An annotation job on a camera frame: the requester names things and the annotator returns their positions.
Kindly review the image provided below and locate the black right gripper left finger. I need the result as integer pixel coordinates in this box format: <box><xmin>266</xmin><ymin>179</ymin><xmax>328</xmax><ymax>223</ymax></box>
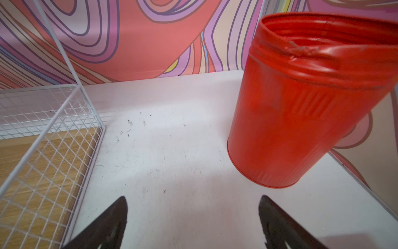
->
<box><xmin>64</xmin><ymin>196</ymin><xmax>128</xmax><ymax>249</ymax></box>

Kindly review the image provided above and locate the white wire wooden shelf rack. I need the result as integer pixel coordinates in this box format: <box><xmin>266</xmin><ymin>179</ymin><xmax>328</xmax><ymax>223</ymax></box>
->
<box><xmin>1</xmin><ymin>1</ymin><xmax>120</xmax><ymax>249</ymax></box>

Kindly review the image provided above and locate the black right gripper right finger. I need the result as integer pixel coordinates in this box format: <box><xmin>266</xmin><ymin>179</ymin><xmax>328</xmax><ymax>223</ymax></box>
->
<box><xmin>259</xmin><ymin>195</ymin><xmax>326</xmax><ymax>249</ymax></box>

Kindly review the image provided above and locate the red ribbed metal bucket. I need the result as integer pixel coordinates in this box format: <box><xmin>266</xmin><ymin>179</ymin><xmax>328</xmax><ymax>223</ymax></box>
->
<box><xmin>227</xmin><ymin>12</ymin><xmax>398</xmax><ymax>188</ymax></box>

